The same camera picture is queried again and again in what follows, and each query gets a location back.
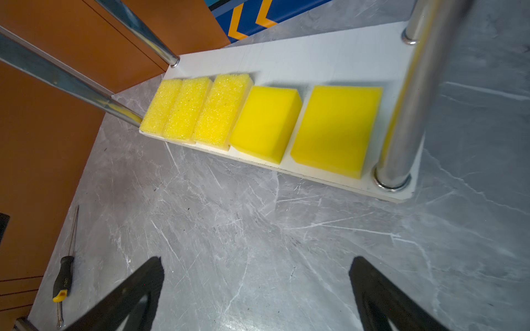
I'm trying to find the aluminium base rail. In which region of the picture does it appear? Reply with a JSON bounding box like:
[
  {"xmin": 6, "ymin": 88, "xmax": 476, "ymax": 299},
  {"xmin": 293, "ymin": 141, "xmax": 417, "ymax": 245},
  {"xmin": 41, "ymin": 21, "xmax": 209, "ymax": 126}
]
[{"xmin": 12, "ymin": 318, "xmax": 39, "ymax": 331}]

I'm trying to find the thin metal rod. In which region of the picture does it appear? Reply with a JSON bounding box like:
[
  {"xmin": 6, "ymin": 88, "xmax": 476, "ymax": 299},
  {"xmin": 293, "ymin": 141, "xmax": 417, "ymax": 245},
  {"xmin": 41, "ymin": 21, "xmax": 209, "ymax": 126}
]
[{"xmin": 52, "ymin": 205, "xmax": 80, "ymax": 303}]

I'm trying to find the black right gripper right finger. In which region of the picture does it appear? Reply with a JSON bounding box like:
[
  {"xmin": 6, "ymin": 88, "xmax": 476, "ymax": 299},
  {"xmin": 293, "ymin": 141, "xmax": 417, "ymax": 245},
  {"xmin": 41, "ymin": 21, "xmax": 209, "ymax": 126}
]
[{"xmin": 349, "ymin": 256, "xmax": 448, "ymax": 331}]

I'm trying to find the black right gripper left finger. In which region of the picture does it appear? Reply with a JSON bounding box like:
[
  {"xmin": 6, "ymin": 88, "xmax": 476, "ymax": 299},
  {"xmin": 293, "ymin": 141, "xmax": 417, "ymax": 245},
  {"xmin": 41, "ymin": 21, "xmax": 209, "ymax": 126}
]
[{"xmin": 66, "ymin": 257, "xmax": 164, "ymax": 330}]

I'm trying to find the yellow foam sponge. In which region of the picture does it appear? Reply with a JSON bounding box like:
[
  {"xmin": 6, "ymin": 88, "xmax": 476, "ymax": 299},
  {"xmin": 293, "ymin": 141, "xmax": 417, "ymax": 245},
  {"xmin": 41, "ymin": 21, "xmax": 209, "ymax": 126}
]
[
  {"xmin": 291, "ymin": 86, "xmax": 383, "ymax": 179},
  {"xmin": 230, "ymin": 86, "xmax": 302, "ymax": 164}
]

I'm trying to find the large yellow coarse sponge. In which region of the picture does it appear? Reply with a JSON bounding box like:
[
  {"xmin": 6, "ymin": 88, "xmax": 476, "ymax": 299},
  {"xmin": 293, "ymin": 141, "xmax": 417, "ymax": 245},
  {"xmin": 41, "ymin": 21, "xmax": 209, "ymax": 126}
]
[{"xmin": 193, "ymin": 74, "xmax": 253, "ymax": 150}]

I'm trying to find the white two-tier metal shelf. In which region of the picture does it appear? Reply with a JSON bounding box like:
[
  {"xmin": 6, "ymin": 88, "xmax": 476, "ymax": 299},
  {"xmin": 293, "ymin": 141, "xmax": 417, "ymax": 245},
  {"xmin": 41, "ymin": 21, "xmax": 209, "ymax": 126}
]
[{"xmin": 0, "ymin": 0, "xmax": 476, "ymax": 204}]

